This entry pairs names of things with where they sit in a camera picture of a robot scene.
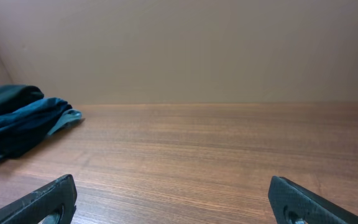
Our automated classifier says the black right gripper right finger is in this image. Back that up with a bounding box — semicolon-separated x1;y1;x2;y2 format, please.
268;176;358;224

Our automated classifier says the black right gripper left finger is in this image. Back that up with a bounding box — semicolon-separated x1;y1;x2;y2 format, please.
0;174;77;224

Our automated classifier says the light grey folded garment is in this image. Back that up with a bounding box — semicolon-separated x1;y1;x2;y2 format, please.
0;108;83;167

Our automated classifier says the dark blue folded garment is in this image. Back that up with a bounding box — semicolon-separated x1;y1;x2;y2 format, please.
0;98;71;158

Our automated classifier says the black folded garment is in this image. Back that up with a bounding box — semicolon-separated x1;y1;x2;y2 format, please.
0;85;44;116

